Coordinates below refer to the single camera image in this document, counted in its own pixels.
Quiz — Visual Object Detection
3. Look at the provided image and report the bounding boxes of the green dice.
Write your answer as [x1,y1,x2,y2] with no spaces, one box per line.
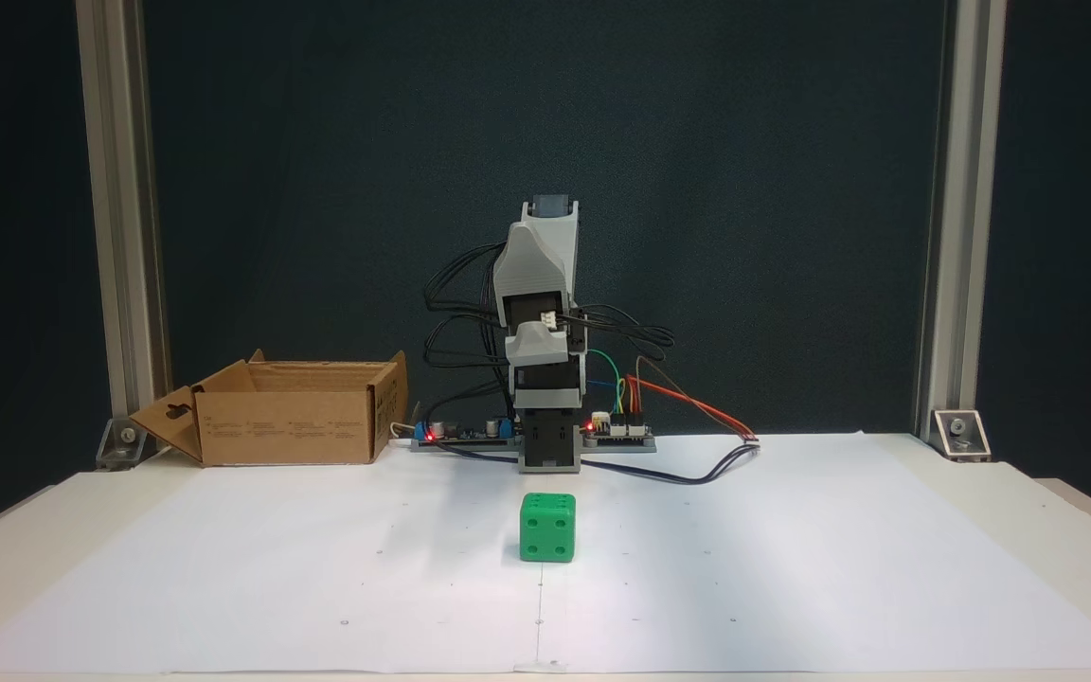
[519,492,577,564]

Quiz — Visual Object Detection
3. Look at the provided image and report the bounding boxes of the circuit board with white connector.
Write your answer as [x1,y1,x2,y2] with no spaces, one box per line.
[581,411,657,454]

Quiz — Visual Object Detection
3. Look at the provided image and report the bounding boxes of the circuit board with blue terminals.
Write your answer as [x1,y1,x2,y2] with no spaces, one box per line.
[410,415,520,453]

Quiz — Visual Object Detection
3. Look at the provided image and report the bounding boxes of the open cardboard box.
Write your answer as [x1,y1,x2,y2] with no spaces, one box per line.
[129,349,409,467]

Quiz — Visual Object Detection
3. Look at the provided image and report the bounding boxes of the large white paper sheet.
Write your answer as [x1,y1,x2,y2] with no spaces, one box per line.
[0,433,1091,675]

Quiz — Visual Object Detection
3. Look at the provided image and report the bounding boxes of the black motor wire bundle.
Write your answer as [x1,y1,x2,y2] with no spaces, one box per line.
[422,242,676,446]

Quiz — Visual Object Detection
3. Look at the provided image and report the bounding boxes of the green wire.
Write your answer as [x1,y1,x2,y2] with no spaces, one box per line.
[586,350,624,415]

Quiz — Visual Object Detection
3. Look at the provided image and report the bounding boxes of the orange wire pair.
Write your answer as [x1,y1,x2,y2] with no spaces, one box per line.
[623,375,757,442]

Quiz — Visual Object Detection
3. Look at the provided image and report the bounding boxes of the dark cable on table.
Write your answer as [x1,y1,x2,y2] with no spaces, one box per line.
[427,438,762,486]

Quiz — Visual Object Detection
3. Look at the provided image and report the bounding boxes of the metal corner bracket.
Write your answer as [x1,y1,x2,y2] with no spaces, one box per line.
[930,409,992,463]
[96,417,168,472]

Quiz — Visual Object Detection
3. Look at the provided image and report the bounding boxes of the aluminium profile post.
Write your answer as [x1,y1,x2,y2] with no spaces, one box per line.
[913,0,1009,441]
[75,0,172,424]

